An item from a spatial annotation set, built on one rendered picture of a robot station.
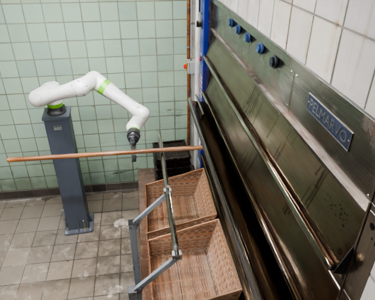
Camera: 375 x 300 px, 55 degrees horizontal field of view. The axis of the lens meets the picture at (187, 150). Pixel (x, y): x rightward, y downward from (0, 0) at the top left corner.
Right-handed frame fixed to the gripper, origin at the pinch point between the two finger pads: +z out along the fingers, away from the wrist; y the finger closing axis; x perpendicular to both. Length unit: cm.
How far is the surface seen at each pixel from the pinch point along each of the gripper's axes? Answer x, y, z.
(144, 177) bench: -5, 61, -56
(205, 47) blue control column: -52, -57, -37
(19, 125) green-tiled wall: 111, 33, -117
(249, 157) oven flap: -57, -35, 70
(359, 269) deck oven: -58, -57, 154
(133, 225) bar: 1, 25, 43
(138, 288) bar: -2, 22, 90
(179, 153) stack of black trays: -34, 29, -41
